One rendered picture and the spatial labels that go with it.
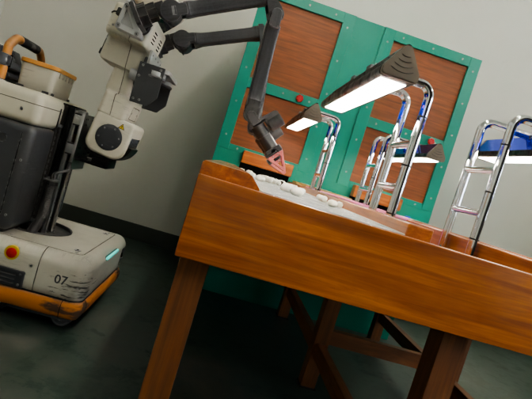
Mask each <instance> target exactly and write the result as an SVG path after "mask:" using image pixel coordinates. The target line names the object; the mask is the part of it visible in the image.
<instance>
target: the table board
mask: <svg viewBox="0 0 532 399"><path fill-rule="evenodd" d="M174 255H175V256H177V257H183V258H185V259H189V260H194V261H196V262H200V263H202V264H207V265H210V266H213V267H216V268H221V269H225V270H227V271H231V272H236V273H238V274H242V275H244V276H249V277H253V278H255V279H261V280H263V281H267V282H269V283H274V284H278V285H280V286H284V287H289V288H291V289H295V290H297V291H303V292H306V293H309V294H312V295H316V296H320V297H322V298H327V299H331V300H333V301H337V302H342V303H345V304H348V305H351V306H356V307H359V308H362V309H365V310H369V311H373V312H375V313H379V314H384V315H387V316H390V317H395V318H398V319H401V320H404V321H409V322H412V323H415V324H418V325H423V326H426V327H429V328H432V329H437V330H440V331H443V332H446V333H451V334H454V335H457V336H462V337H465V338H468V339H471V340H476V341H479V342H482V343H485V344H490V345H493V346H496V347H499V348H504V349H507V350H510V351H513V352H518V353H521V354H524V355H529V356H532V274H530V273H527V272H523V271H520V270H517V269H514V268H509V267H507V266H504V265H501V264H497V263H494V262H491V261H488V260H483V259H481V258H478V257H475V256H470V255H468V254H464V253H460V252H458V251H454V250H452V249H447V248H444V247H442V246H438V245H434V244H432V243H428V242H425V241H421V240H418V239H415V238H413V237H408V236H405V235H402V234H398V233H395V232H392V231H389V230H384V229H382V228H379V227H376V226H372V225H369V224H366V223H363V222H359V221H355V220H353V219H350V218H345V217H343V216H340V215H335V214H333V213H329V212H327V211H323V210H319V209H317V208H314V207H309V206H306V205H303V204H300V203H296V202H293V201H290V200H288V199H283V198H280V197H278V196H273V195H270V194H267V193H264V192H260V191H257V190H254V189H251V188H247V187H244V186H241V185H238V184H234V183H230V182H228V181H225V180H220V179H218V178H215V177H210V176H208V175H205V174H202V173H199V174H198V177H197V179H196V184H195V187H194V189H193V193H192V197H191V200H190V203H189V205H188V210H187V213H186V216H185V219H184V224H183V226H182V229H181V232H180V237H179V240H178V242H177V247H176V250H175V253H174Z"/></svg>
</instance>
